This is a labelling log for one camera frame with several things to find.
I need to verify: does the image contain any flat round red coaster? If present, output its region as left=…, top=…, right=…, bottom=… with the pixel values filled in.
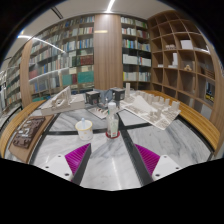
left=104, top=130, right=122, bottom=140

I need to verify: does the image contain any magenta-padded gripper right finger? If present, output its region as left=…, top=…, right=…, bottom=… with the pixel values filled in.
left=132, top=143, right=184, bottom=186

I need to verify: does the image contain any brown relief site model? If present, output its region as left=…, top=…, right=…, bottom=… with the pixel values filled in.
left=11, top=115, right=47, bottom=150

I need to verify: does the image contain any white cup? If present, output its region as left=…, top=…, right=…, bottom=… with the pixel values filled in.
left=74, top=117, right=95, bottom=142

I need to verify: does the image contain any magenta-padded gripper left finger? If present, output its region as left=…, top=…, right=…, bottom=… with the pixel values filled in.
left=41, top=142, right=93, bottom=186

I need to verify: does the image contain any dark grey building model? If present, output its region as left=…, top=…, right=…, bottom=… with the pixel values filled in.
left=84, top=86, right=127, bottom=120

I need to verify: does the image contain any white ramp architectural model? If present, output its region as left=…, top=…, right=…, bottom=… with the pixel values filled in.
left=40, top=85, right=87, bottom=117

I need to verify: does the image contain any clear plastic drink bottle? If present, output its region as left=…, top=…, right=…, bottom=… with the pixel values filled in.
left=105, top=101, right=121, bottom=138

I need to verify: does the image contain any narrow bookshelf full of books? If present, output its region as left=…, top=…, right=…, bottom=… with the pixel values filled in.
left=120, top=15, right=153, bottom=92

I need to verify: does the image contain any ceiling strip light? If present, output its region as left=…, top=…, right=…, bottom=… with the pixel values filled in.
left=105, top=0, right=117, bottom=14

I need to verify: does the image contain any wooden cubby shelf unit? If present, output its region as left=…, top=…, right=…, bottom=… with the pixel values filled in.
left=147, top=9, right=222, bottom=112

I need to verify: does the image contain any white city block model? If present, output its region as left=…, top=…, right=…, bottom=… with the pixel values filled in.
left=120, top=82, right=182, bottom=131

